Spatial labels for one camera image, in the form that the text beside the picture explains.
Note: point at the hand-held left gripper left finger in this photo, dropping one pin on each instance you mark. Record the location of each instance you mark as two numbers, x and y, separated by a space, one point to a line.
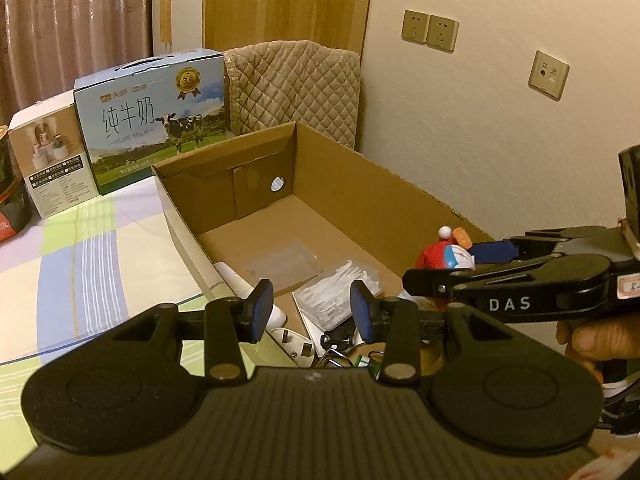
260 310

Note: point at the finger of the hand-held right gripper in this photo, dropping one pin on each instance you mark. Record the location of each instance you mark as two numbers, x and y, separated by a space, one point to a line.
495 251
430 280

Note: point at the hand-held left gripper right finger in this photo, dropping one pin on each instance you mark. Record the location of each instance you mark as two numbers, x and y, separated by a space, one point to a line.
362 310

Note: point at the red blue cartoon cat toy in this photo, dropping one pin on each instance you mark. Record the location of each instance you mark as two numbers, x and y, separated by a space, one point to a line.
442 257

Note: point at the clear box of floss picks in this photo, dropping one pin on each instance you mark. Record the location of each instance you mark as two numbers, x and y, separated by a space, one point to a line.
325 295

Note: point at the white square night light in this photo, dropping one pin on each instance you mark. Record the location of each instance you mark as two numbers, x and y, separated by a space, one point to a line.
295 347

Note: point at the clear plastic cup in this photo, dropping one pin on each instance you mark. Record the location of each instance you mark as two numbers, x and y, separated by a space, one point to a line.
285 262

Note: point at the brown cardboard box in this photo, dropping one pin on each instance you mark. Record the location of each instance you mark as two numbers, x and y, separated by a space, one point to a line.
350 200

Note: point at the person's right hand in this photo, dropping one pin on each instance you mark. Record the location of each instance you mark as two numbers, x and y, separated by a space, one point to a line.
600 340

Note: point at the small black object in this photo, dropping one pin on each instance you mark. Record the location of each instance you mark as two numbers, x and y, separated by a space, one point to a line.
340 335

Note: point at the checkered bed sheet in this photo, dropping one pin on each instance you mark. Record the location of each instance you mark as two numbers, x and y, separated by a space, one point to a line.
100 270

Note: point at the cow print milk box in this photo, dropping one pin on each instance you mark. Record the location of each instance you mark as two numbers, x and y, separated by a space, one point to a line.
150 120

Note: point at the beige quilted chair cover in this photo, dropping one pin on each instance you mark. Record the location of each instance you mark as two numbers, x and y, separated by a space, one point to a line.
300 90

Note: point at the white product box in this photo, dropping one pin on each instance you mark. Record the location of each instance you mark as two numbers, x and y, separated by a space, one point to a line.
50 160

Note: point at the wooden door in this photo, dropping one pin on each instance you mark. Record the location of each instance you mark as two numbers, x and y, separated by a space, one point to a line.
285 5

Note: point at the beige wall data socket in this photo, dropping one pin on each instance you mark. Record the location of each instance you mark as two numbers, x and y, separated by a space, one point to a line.
549 75

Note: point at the yellow wall strip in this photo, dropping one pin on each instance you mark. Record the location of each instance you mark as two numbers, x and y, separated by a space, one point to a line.
165 15

